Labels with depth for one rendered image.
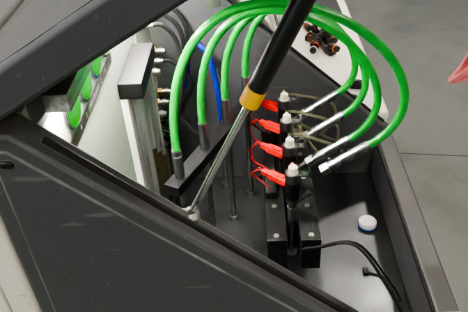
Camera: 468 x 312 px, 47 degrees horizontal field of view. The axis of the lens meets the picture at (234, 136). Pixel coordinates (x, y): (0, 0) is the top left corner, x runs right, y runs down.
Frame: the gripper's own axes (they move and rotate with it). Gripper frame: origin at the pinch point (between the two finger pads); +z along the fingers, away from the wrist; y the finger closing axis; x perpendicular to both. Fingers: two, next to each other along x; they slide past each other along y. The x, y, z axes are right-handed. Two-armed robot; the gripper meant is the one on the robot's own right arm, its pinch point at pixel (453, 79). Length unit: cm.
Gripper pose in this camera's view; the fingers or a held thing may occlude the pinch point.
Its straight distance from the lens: 104.8
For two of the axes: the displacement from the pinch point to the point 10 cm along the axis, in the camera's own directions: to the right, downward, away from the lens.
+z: -6.4, 4.9, 5.9
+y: -7.2, -6.4, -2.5
